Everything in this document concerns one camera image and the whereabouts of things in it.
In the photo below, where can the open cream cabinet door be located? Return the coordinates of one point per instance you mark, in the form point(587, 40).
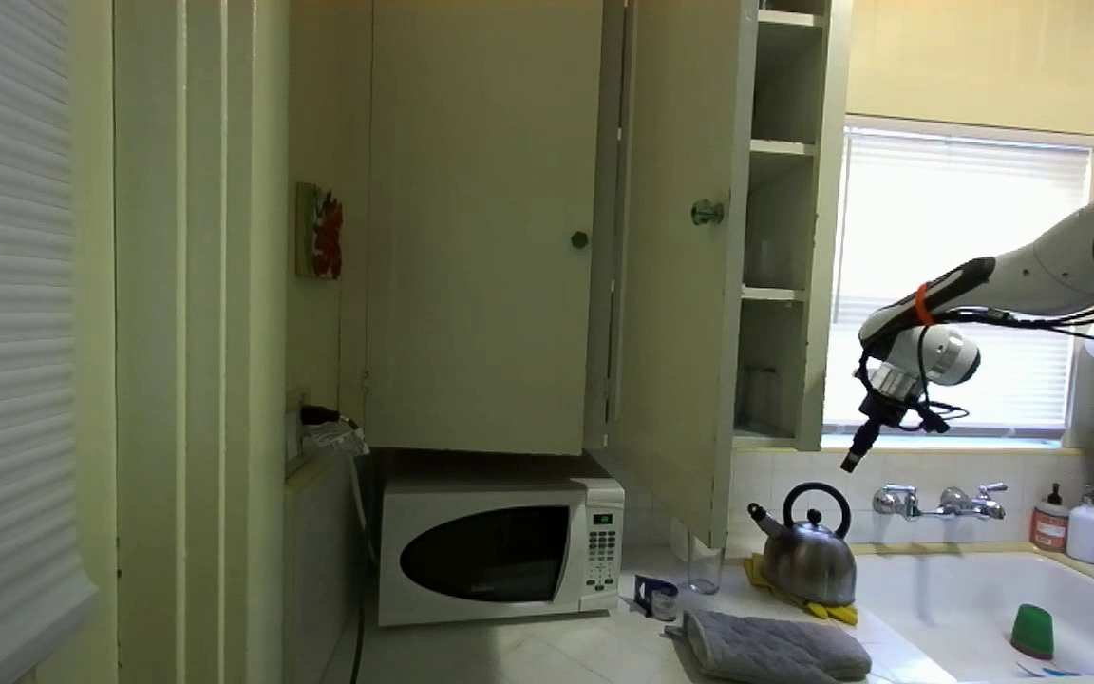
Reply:
point(681, 327)

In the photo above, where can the clear drinking glass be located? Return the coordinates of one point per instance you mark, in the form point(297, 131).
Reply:
point(701, 567)

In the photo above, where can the soap bottle with red label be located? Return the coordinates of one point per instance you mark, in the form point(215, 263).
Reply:
point(1048, 525)

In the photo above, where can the chrome sink faucet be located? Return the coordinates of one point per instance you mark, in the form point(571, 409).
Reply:
point(950, 504)

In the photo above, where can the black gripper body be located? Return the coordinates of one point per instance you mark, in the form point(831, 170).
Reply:
point(895, 392)

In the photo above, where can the white plastic bottle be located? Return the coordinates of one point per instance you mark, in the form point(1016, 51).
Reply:
point(1086, 532)

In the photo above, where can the stainless steel kettle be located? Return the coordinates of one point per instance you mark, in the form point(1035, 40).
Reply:
point(811, 555)

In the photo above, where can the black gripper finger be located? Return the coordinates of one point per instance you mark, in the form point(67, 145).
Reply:
point(858, 451)

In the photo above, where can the small blue item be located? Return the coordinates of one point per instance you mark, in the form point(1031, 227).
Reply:
point(654, 593)

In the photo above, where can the white microwave oven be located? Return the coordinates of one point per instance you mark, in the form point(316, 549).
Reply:
point(496, 551)

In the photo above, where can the closed cream cabinet door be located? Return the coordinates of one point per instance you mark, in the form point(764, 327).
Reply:
point(482, 228)

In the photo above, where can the red wall decoration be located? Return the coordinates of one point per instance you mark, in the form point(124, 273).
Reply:
point(322, 235)

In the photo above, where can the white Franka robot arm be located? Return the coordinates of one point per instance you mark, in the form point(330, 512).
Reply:
point(1054, 273)

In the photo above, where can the green plastic cup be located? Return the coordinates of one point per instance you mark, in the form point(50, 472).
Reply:
point(1031, 634)

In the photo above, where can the white door blind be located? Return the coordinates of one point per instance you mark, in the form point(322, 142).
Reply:
point(1, 316)

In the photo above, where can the grey oven mitt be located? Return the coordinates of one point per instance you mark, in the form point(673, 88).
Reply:
point(768, 646)

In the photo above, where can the cream wall cabinet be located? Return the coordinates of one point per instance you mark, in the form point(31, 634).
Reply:
point(798, 79)

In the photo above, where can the white window blind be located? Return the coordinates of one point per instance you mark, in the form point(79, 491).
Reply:
point(950, 228)

